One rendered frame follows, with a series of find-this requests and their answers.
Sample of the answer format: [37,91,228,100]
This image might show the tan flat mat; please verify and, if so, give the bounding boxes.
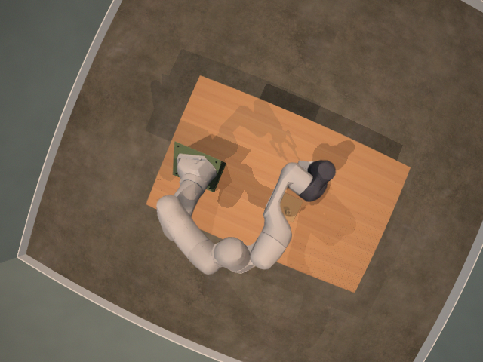
[280,193,303,222]

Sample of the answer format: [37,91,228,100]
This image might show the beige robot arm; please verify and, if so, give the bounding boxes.
[156,154,336,275]

